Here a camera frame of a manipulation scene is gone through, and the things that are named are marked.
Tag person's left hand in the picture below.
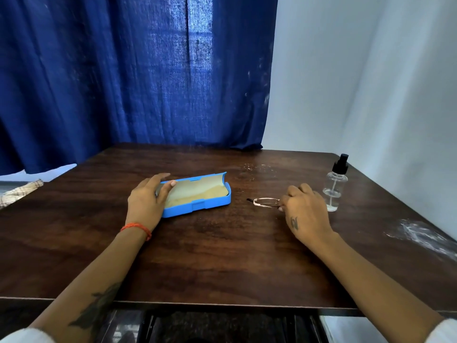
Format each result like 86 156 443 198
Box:
124 173 178 233

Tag person's right hand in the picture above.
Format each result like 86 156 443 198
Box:
279 183 335 246

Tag thin metal frame eyeglasses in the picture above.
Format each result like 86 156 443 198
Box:
246 197 283 208

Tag blue glasses case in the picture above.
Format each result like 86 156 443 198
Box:
156 171 231 218

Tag person's left forearm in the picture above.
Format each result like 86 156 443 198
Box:
0 225 152 343

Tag person's right forearm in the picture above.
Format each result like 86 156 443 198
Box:
307 232 457 343

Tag beige cleaning cloth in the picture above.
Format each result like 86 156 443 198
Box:
165 187 229 208

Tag clear spray bottle black cap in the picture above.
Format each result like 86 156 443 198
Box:
322 153 349 212

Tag red thread wristband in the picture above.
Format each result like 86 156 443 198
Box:
120 223 152 241

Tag white cloth backdrop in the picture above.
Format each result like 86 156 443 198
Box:
261 0 457 243

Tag blue curtain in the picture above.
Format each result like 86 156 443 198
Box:
0 0 279 175

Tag checkered cloth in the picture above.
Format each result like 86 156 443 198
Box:
0 179 44 210

